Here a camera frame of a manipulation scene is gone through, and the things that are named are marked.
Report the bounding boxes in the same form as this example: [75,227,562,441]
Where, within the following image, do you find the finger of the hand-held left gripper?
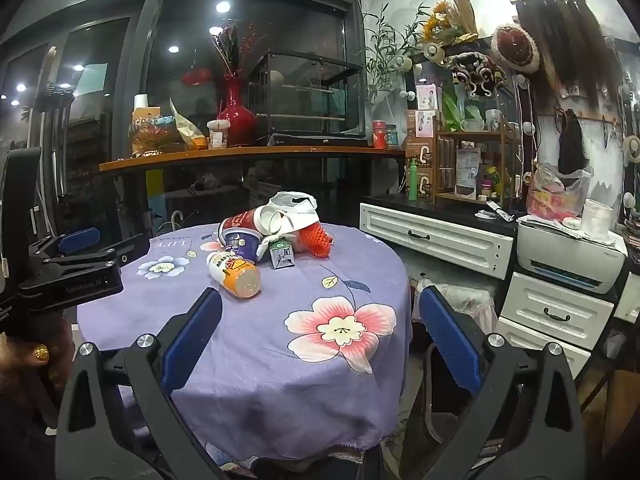
[27,228,101,263]
[42,238,151,267]

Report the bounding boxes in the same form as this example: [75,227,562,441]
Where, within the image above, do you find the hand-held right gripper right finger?
[400,285,587,480]

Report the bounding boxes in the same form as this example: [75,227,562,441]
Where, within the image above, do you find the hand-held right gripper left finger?
[54,287,224,480]

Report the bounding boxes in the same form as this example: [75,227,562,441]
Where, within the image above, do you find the red paper cup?
[218,208,271,241]

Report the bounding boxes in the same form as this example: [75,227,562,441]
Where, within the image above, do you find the white plastic bag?
[260,191,321,241]

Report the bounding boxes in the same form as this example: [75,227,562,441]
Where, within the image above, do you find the person's left hand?
[0,317,76,401]

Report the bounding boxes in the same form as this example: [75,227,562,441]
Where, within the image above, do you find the bin with white liner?
[412,277,497,342]

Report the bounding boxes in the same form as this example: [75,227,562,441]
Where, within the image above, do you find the orange and white bottle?
[206,251,262,297]

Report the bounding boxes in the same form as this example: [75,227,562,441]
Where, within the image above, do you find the white wide drawer unit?
[359,202,517,281]

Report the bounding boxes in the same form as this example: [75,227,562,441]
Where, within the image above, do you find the purple yogurt cup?
[222,228,261,262]

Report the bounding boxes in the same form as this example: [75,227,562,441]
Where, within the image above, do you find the purple floral tablecloth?
[76,221,414,463]

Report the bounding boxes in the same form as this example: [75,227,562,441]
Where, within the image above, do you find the white drawer chest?
[492,270,617,382]

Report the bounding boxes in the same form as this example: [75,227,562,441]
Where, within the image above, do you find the small green drink carton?
[269,240,295,270]

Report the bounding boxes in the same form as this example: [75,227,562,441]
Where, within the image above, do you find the yellow snack packet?
[169,99,209,151]

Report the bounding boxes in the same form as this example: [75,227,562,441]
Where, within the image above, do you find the orange carton with white cap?
[131,93,162,157]

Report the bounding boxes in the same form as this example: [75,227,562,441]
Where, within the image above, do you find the white printer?
[516,220,628,295]

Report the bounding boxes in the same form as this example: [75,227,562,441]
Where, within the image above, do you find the brown product box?
[416,167,437,197]
[405,137,437,170]

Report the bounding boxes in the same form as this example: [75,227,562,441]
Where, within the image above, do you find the red foam mesh net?
[292,223,334,259]

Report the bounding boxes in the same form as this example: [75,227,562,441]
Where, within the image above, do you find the green bottle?
[407,157,421,202]

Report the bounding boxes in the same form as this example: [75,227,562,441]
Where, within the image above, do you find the wooden counter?
[98,146,407,173]

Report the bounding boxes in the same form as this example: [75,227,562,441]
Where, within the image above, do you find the clear bag of pink items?
[525,162,594,222]

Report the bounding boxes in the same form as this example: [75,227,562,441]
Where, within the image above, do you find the red vase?
[216,72,259,148]

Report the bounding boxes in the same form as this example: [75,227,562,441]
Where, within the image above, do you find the clear measuring cup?
[580,199,615,235]

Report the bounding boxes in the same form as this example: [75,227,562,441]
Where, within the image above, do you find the wooden rack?
[432,120,522,211]

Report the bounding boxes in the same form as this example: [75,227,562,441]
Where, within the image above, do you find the black hanging wig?
[556,109,589,176]

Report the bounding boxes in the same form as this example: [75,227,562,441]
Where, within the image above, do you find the dried twigs bunch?
[207,20,271,78]

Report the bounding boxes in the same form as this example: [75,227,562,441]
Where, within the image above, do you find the white picture box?
[416,84,444,112]

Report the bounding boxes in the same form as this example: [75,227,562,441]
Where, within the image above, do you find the glass display case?
[247,49,368,147]

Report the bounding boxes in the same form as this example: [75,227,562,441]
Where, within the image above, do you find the black ornamental headdress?
[445,52,509,97]

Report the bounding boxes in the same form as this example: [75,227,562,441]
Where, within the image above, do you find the green leafy stems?
[362,2,426,102]

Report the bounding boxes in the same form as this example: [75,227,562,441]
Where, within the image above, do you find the red fur-trimmed hat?
[492,22,541,74]

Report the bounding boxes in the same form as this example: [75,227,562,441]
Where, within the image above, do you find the row of hanging hair extensions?
[514,0,622,111]

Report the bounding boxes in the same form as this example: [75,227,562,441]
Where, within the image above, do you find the sunflower bouquet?
[420,0,482,46]

